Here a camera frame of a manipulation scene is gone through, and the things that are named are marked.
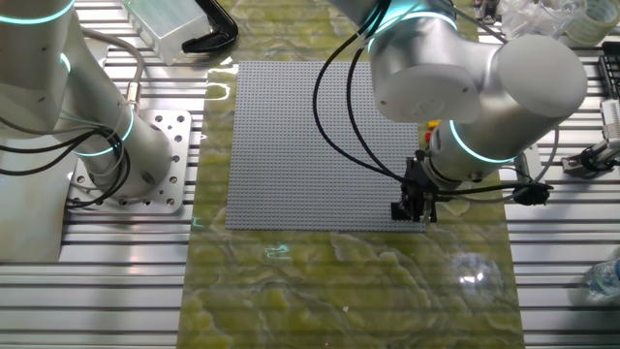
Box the clear water bottle blue cap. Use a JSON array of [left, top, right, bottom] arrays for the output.
[[583, 258, 620, 299]]

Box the clear tape roll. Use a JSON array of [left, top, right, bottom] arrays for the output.
[[565, 0, 620, 48]]

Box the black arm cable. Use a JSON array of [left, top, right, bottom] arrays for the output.
[[345, 46, 413, 188], [312, 0, 554, 207]]

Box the clear plastic cup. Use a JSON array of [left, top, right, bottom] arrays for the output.
[[500, 0, 588, 40]]

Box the grey depth camera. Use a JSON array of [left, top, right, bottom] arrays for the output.
[[599, 98, 620, 143]]

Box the translucent plastic box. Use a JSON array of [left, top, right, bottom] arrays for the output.
[[119, 0, 213, 67]]

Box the black Lego plate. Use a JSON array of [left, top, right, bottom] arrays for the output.
[[390, 201, 413, 223]]

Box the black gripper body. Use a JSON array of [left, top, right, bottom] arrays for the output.
[[400, 157, 440, 198]]

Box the black C-clamp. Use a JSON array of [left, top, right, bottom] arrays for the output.
[[180, 0, 240, 55]]

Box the black base cable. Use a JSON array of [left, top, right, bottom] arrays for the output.
[[0, 123, 133, 210]]

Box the black keyboard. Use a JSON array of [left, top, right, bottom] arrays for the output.
[[598, 41, 620, 98]]

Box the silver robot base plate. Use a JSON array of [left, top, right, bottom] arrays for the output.
[[64, 109, 194, 216]]

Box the green marble pattern mat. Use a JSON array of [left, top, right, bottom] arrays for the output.
[[175, 0, 527, 349]]

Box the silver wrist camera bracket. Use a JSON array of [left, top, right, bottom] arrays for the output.
[[513, 153, 537, 184]]

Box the large grey Lego baseplate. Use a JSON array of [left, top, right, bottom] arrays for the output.
[[225, 60, 427, 233]]

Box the metal camera mount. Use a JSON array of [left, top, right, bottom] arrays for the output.
[[560, 138, 620, 176]]

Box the grey base cable with connector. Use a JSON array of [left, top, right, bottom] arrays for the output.
[[79, 26, 147, 113]]

